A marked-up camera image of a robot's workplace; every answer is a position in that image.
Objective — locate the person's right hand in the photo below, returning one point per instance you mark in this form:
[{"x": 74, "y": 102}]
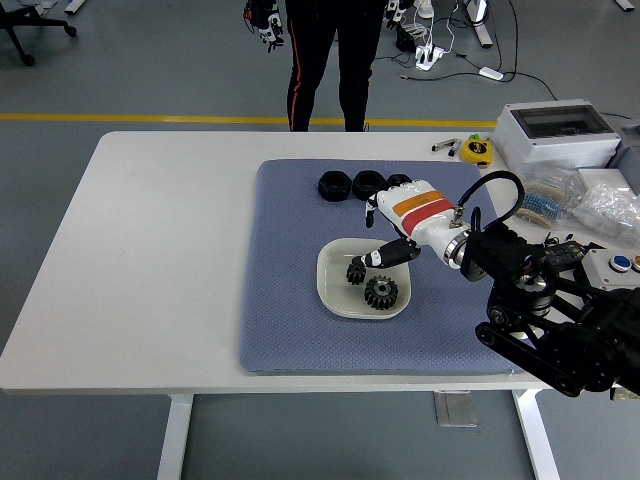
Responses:
[{"x": 271, "y": 30}]

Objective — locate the person's left hand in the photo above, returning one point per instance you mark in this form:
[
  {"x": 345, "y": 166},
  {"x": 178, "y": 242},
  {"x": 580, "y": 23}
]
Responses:
[{"x": 394, "y": 11}]

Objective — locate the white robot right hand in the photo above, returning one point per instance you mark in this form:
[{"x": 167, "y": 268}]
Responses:
[{"x": 420, "y": 215}]

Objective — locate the small black gear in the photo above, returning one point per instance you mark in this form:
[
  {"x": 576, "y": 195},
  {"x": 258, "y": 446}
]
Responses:
[{"x": 356, "y": 276}]

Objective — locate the large black gear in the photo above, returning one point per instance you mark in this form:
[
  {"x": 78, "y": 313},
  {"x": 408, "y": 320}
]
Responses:
[{"x": 372, "y": 298}]

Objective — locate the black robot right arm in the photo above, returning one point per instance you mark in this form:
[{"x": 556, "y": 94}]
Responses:
[{"x": 505, "y": 250}]

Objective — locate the small black hex nut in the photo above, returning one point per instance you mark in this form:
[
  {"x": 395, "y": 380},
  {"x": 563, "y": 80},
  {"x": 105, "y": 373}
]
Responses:
[{"x": 397, "y": 180}]

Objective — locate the large black hex nut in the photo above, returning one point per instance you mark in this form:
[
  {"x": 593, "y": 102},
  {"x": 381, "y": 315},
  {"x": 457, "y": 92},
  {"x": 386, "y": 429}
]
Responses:
[
  {"x": 367, "y": 182},
  {"x": 334, "y": 186}
]

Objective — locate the flat white box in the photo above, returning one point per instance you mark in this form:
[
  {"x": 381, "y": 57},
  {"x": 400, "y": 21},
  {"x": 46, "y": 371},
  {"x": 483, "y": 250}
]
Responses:
[{"x": 605, "y": 179}]

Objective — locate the grey push-button control box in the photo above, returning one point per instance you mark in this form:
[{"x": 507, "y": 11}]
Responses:
[{"x": 602, "y": 267}]

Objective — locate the black floor device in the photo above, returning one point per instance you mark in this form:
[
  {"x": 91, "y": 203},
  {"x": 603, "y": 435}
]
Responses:
[{"x": 405, "y": 39}]

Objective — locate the person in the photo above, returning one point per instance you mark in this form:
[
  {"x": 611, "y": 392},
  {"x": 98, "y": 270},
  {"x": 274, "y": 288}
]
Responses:
[{"x": 310, "y": 60}]

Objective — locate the white power strip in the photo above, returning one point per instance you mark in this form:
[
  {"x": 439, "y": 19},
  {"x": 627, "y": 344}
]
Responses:
[{"x": 429, "y": 56}]

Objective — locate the black marker pen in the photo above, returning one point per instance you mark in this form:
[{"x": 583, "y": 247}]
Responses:
[{"x": 453, "y": 149}]

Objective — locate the yellow tape measure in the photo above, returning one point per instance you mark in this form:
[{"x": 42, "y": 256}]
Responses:
[{"x": 476, "y": 150}]

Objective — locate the white desk leg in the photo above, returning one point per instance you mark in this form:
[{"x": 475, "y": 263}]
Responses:
[{"x": 481, "y": 25}]

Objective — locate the white power adapter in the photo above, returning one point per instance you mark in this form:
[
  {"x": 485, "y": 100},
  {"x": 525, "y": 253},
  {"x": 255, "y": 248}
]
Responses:
[{"x": 491, "y": 73}]

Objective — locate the white square dish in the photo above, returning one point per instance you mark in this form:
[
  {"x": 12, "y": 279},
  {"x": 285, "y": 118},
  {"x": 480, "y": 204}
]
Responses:
[{"x": 332, "y": 295}]

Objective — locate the bag of blue resistors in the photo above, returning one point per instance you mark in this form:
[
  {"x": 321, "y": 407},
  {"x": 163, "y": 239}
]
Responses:
[{"x": 545, "y": 202}]

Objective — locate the blue-grey textured mat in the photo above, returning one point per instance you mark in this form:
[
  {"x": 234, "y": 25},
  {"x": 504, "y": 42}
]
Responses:
[{"x": 280, "y": 325}]

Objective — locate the bag of white parts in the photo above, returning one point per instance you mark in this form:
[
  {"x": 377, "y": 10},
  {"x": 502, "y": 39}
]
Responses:
[{"x": 607, "y": 205}]

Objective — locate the metal floor plate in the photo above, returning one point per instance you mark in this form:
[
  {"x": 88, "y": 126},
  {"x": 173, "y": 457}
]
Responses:
[{"x": 455, "y": 409}]

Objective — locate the grey case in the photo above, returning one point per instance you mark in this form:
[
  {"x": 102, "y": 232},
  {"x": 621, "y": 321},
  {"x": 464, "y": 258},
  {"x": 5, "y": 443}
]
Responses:
[{"x": 627, "y": 147}]

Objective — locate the black office chair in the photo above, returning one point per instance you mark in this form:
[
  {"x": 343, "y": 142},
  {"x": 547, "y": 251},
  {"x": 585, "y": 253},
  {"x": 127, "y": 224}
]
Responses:
[{"x": 20, "y": 25}]

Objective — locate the white table leg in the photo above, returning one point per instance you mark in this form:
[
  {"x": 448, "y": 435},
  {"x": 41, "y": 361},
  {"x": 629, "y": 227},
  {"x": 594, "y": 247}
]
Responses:
[
  {"x": 537, "y": 440},
  {"x": 175, "y": 440}
]

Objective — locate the grey electrical enclosure box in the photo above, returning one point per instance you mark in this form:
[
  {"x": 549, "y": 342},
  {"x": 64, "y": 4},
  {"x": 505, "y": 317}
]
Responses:
[{"x": 550, "y": 145}]

